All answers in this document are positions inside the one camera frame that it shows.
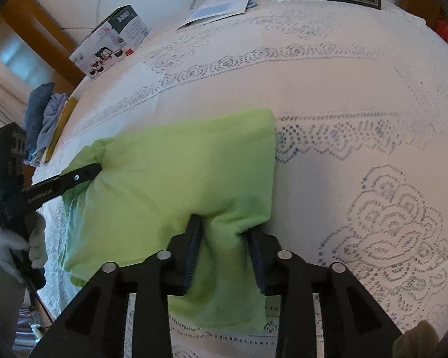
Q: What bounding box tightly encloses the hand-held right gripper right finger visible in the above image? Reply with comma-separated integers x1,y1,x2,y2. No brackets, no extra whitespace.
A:
246,227,404,358

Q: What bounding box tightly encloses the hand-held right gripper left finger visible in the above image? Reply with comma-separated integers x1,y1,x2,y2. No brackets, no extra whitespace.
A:
30,214,204,358

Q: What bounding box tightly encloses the person's left forearm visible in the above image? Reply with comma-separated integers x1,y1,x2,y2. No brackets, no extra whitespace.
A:
0,246,27,347

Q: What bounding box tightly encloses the tea set cardboard box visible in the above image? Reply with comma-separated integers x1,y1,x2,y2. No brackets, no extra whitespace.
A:
69,5,150,81

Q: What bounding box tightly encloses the white lace tablecloth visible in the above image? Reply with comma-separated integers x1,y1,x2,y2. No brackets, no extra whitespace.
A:
32,0,448,358

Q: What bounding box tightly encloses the folded light blue garment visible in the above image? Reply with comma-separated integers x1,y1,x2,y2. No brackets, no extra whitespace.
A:
35,94,68,153

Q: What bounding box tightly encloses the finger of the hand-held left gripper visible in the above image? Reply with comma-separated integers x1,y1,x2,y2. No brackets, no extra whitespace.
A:
22,162,103,209

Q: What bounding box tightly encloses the folded olive yellow garment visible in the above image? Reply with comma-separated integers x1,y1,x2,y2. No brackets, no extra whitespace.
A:
45,97,79,161

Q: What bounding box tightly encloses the olive cloth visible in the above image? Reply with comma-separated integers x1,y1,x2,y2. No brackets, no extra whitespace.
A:
392,321,440,358

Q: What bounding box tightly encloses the light green shirt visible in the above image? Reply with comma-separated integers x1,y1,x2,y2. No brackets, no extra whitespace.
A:
60,109,277,332

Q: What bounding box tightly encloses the person's left hand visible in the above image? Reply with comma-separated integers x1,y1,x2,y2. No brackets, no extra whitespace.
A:
0,212,48,284

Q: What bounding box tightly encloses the white booklet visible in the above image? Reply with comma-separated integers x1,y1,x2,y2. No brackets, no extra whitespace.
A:
177,0,254,32

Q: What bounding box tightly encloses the pale curtain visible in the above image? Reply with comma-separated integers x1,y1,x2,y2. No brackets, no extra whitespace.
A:
0,45,30,135

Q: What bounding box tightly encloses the stack of folded clothes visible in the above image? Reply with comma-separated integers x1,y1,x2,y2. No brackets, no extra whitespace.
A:
24,82,56,157

